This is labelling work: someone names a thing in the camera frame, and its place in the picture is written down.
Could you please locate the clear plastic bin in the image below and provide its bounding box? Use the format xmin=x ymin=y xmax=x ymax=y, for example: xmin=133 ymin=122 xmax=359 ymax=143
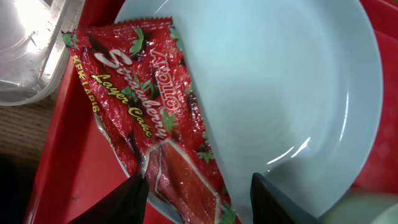
xmin=1 ymin=0 xmax=85 ymax=106

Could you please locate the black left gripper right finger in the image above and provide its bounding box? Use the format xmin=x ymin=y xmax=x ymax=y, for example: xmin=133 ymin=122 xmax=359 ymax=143
xmin=250 ymin=173 xmax=322 ymax=224

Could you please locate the red strawberry cake wrapper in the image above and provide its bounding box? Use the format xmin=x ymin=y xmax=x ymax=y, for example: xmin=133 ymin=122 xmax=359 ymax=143
xmin=62 ymin=17 xmax=239 ymax=223

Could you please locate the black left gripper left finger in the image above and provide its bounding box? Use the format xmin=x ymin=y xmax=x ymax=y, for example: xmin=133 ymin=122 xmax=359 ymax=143
xmin=69 ymin=174 xmax=149 ymax=224

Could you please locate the light blue plate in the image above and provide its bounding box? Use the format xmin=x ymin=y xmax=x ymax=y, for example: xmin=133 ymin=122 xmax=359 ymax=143
xmin=117 ymin=0 xmax=382 ymax=223

